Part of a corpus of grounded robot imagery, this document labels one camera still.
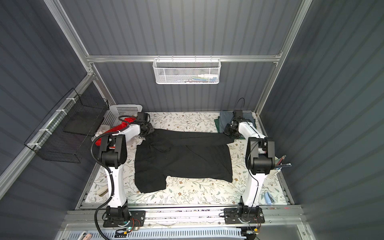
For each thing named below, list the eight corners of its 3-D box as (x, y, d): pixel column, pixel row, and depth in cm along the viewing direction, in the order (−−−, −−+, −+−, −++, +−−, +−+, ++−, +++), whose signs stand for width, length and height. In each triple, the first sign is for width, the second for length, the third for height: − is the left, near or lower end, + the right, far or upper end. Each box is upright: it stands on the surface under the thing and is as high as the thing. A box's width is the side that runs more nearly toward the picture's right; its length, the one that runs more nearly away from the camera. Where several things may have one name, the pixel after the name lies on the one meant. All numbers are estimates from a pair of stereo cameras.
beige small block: (100, 196, 82) (96, 194, 80) (99, 191, 84) (96, 189, 81) (108, 192, 84) (106, 190, 81) (108, 187, 85) (105, 185, 83)
